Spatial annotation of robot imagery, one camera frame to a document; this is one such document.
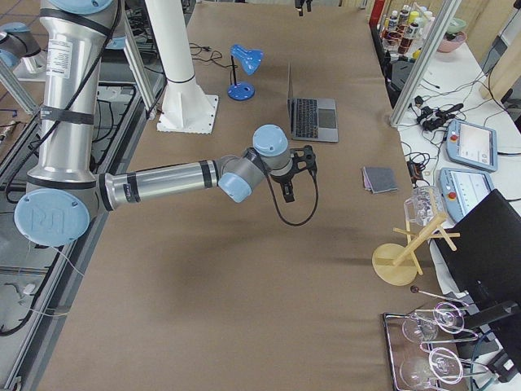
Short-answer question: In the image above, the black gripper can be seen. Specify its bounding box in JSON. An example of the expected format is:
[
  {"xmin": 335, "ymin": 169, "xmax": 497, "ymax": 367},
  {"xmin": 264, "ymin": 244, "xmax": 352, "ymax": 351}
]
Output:
[
  {"xmin": 295, "ymin": 0, "xmax": 312, "ymax": 16},
  {"xmin": 270, "ymin": 169, "xmax": 299, "ymax": 203}
]

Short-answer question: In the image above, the grey laptop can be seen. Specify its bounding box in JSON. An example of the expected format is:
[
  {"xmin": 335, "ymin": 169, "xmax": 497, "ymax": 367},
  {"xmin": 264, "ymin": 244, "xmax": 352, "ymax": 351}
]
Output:
[{"xmin": 287, "ymin": 64, "xmax": 339, "ymax": 143}]

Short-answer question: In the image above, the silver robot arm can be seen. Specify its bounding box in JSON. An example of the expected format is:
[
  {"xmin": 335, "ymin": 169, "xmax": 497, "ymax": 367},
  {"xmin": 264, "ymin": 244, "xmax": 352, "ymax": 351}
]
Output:
[{"xmin": 14, "ymin": 1, "xmax": 298, "ymax": 247}]

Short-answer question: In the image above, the blue desk lamp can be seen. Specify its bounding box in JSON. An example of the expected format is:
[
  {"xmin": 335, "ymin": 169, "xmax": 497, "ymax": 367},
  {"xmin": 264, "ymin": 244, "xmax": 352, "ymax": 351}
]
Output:
[{"xmin": 227, "ymin": 44, "xmax": 264, "ymax": 101}]

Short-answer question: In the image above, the folded grey cloth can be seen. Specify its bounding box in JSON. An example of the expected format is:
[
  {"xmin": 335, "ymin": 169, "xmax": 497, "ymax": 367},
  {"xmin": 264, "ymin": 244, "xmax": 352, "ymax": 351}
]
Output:
[{"xmin": 361, "ymin": 166, "xmax": 398, "ymax": 194}]

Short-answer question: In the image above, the wooden cup stand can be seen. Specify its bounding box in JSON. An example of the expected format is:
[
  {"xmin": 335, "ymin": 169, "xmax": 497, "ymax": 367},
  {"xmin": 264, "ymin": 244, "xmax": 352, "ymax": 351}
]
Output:
[{"xmin": 372, "ymin": 212, "xmax": 460, "ymax": 286}]

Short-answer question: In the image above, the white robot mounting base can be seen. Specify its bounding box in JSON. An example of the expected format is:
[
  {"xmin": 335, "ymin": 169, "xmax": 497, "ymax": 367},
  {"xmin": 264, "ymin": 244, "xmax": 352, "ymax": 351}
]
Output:
[{"xmin": 146, "ymin": 0, "xmax": 219, "ymax": 134}]

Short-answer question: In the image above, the clear glass mug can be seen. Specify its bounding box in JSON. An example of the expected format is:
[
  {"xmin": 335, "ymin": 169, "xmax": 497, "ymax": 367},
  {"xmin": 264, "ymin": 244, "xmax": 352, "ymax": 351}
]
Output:
[{"xmin": 404, "ymin": 186, "xmax": 445, "ymax": 226}]

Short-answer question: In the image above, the pink bowl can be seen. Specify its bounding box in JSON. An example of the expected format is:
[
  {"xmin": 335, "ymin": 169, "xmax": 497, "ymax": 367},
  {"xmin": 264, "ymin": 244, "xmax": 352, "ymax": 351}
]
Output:
[{"xmin": 437, "ymin": 31, "xmax": 466, "ymax": 53}]

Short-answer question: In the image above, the lower blue teach pendant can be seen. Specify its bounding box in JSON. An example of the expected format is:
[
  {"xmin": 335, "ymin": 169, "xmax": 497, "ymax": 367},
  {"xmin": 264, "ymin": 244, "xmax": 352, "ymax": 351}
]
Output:
[{"xmin": 439, "ymin": 168, "xmax": 494, "ymax": 222}]

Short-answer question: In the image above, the blue teach pendant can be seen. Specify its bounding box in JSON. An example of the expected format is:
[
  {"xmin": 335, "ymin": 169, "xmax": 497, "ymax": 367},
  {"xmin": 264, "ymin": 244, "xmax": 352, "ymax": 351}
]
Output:
[
  {"xmin": 439, "ymin": 168, "xmax": 494, "ymax": 222},
  {"xmin": 446, "ymin": 119, "xmax": 498, "ymax": 173}
]

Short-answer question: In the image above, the upper blue teach pendant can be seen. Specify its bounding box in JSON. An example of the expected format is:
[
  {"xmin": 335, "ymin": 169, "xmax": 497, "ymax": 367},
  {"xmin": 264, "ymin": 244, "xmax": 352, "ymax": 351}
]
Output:
[{"xmin": 446, "ymin": 119, "xmax": 498, "ymax": 173}]

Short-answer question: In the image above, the upper clear wine glass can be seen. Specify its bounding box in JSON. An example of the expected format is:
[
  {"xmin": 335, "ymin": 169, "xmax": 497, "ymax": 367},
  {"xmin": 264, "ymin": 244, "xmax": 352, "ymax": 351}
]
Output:
[{"xmin": 401, "ymin": 301, "xmax": 464, "ymax": 343}]

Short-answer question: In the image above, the clear wine glass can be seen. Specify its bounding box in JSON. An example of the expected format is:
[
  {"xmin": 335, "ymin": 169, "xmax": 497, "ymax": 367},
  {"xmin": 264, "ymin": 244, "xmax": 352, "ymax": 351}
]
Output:
[
  {"xmin": 401, "ymin": 301, "xmax": 464, "ymax": 343},
  {"xmin": 399, "ymin": 347, "xmax": 463, "ymax": 390}
]

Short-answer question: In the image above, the black monitor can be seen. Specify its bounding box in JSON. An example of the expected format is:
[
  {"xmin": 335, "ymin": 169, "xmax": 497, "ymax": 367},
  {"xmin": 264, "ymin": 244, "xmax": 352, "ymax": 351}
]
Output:
[{"xmin": 435, "ymin": 189, "xmax": 520, "ymax": 368}]

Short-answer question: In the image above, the metal glass rack tray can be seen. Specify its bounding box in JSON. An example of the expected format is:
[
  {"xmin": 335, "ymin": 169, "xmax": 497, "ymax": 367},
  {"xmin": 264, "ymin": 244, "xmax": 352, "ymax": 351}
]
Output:
[{"xmin": 382, "ymin": 313, "xmax": 490, "ymax": 390}]

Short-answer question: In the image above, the lower clear wine glass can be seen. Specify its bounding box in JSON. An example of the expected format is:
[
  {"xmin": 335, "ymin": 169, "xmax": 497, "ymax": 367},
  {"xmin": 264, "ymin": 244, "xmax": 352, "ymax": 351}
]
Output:
[{"xmin": 399, "ymin": 347, "xmax": 463, "ymax": 390}]

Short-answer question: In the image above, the black camera cable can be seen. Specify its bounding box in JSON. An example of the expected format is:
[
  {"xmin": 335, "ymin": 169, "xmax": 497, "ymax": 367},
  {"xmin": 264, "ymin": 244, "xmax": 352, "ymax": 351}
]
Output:
[{"xmin": 267, "ymin": 170, "xmax": 320, "ymax": 227}]

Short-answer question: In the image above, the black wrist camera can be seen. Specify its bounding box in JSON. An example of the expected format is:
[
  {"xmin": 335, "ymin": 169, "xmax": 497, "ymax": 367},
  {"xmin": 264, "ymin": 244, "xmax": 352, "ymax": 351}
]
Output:
[{"xmin": 291, "ymin": 145, "xmax": 317, "ymax": 177}]

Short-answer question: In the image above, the black lamp power cable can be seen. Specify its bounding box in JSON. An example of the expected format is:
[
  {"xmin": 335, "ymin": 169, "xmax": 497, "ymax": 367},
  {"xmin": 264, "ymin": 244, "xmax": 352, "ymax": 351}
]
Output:
[{"xmin": 190, "ymin": 42, "xmax": 234, "ymax": 72}]

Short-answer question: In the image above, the aluminium frame post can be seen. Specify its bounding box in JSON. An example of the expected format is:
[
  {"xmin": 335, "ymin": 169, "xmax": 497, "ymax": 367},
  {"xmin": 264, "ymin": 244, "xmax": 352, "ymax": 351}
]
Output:
[{"xmin": 389, "ymin": 0, "xmax": 462, "ymax": 128}]

